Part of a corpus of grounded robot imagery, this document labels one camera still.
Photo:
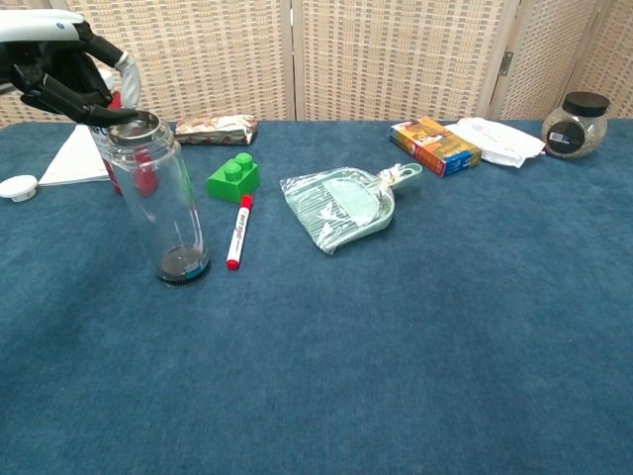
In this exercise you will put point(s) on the round glass jar black lid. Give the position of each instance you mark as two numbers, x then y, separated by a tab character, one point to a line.
574	127

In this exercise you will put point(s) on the white folded paper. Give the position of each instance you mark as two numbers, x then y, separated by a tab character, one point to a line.
74	158

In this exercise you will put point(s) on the green toy building block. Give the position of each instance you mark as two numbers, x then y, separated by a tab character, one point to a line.
232	181

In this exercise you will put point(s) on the mint green dustpan in plastic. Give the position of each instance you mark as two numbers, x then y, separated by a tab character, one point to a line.
341	207

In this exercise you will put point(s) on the clear glass jar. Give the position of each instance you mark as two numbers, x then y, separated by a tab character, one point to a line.
160	208

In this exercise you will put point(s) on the patterned foil snack pack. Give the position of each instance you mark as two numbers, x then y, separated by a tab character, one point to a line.
215	129

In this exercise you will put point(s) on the red whiteboard marker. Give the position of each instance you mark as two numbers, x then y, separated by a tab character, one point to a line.
240	232

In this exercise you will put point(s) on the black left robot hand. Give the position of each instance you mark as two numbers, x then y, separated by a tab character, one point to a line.
54	74

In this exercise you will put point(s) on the white plastic wipes pack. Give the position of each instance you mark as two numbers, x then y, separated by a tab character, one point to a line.
496	141

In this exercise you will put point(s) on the woven folding screen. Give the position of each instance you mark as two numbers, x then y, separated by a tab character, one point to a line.
346	54

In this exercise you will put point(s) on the white round lid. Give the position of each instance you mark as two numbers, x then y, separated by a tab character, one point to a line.
18	188

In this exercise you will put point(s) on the red juice bottle white cap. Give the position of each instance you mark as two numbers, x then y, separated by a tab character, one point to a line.
143	173

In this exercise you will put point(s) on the orange and blue carton box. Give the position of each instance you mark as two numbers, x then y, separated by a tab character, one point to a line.
435	145

